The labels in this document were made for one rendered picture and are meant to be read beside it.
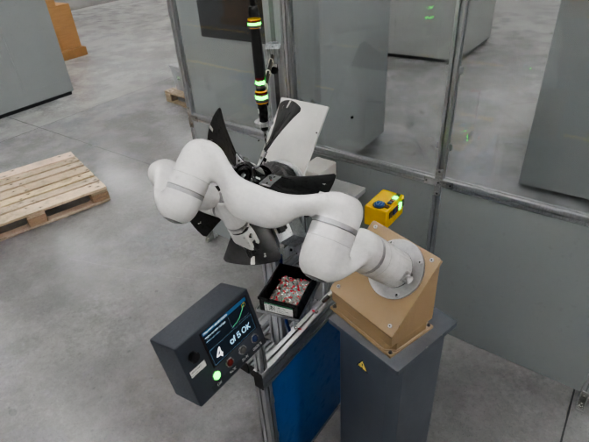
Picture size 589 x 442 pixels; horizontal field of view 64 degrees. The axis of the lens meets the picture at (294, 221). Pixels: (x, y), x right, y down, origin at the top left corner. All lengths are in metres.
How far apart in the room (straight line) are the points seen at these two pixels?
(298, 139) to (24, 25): 5.64
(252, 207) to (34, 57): 6.44
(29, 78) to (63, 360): 4.95
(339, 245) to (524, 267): 1.41
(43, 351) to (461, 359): 2.40
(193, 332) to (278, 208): 0.37
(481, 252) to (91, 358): 2.22
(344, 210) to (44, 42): 6.63
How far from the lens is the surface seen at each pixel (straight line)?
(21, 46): 7.38
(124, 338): 3.12
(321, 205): 1.17
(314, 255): 1.16
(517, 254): 2.41
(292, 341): 1.69
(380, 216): 1.95
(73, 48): 10.00
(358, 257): 1.26
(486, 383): 2.77
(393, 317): 1.49
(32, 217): 4.43
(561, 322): 2.57
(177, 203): 1.21
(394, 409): 1.75
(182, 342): 1.21
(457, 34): 2.12
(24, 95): 7.44
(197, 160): 1.21
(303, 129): 2.17
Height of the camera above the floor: 2.11
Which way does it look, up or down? 34 degrees down
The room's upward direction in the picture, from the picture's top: 4 degrees counter-clockwise
